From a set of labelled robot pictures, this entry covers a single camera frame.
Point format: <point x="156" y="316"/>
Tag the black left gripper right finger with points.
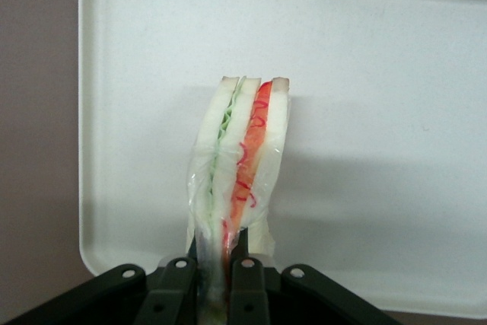
<point x="251" y="294"/>

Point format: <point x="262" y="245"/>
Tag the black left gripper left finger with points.
<point x="167" y="294"/>

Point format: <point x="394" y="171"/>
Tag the triangle sandwich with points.
<point x="237" y="131"/>

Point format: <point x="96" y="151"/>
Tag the cream plastic serving tray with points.
<point x="361" y="74"/>

